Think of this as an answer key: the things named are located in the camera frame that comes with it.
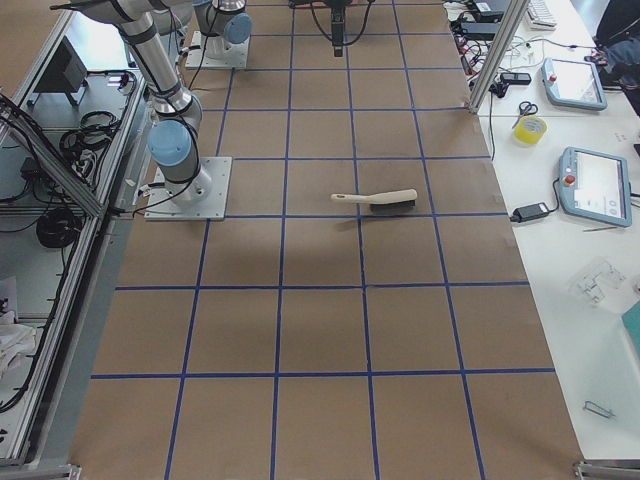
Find teach pendant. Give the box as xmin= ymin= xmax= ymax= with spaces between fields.
xmin=558 ymin=147 xmax=632 ymax=228
xmin=540 ymin=58 xmax=608 ymax=111

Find metal clip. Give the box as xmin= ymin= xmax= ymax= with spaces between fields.
xmin=583 ymin=400 xmax=615 ymax=419

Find upper teach pendant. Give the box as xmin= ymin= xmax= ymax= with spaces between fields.
xmin=540 ymin=58 xmax=608 ymax=111

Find scissors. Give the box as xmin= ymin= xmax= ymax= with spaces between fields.
xmin=512 ymin=101 xmax=539 ymax=129

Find yellow tape roll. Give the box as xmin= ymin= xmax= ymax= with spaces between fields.
xmin=513 ymin=115 xmax=548 ymax=146

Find black power adapter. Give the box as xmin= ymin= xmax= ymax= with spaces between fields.
xmin=510 ymin=202 xmax=550 ymax=223

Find black monitor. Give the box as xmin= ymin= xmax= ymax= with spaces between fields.
xmin=28 ymin=36 xmax=88 ymax=106

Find aluminium frame post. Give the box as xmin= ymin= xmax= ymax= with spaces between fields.
xmin=468 ymin=0 xmax=528 ymax=114

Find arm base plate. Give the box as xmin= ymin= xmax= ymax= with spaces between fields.
xmin=144 ymin=157 xmax=232 ymax=221
xmin=185 ymin=30 xmax=250 ymax=70

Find beige hand brush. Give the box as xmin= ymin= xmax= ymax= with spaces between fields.
xmin=330 ymin=189 xmax=418 ymax=214

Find lower teach pendant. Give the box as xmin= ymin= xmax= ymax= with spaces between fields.
xmin=558 ymin=147 xmax=632 ymax=228

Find clear plastic package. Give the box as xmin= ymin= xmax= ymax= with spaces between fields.
xmin=568 ymin=257 xmax=628 ymax=313

